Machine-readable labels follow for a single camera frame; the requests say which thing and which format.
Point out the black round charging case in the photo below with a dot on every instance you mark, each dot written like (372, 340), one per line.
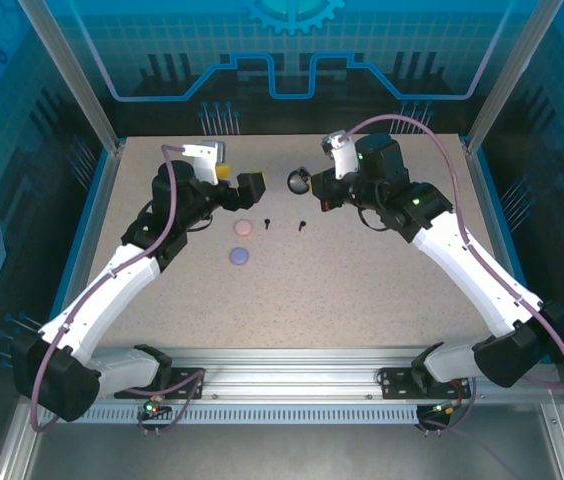
(296, 184)

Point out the pink round charging case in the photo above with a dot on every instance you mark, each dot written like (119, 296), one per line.
(243, 228)

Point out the purple round charging case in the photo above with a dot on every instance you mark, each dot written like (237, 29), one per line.
(239, 255)

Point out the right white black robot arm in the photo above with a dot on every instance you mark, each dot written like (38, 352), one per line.
(482, 280)

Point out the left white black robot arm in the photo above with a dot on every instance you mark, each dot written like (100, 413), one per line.
(97, 295)

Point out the blue table edge strip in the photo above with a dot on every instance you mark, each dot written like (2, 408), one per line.
(494, 200)
(88, 200)

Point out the small LED circuit board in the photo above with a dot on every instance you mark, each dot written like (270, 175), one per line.
(151, 407)
(443, 410)

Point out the grey metal panel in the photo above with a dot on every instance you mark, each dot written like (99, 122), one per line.
(287, 455)

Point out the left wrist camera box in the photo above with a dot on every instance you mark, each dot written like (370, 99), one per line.
(207, 160)

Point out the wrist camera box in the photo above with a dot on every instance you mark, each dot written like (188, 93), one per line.
(207, 160)
(344, 155)

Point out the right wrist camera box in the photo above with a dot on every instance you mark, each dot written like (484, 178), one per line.
(344, 155)

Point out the aluminium frame post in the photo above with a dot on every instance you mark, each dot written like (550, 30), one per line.
(506, 85)
(80, 85)

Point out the aluminium mounting rail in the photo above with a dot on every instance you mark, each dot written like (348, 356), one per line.
(287, 375)

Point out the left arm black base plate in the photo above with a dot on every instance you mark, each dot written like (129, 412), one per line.
(162, 394)

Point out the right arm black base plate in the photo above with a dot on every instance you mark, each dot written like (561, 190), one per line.
(394, 385)

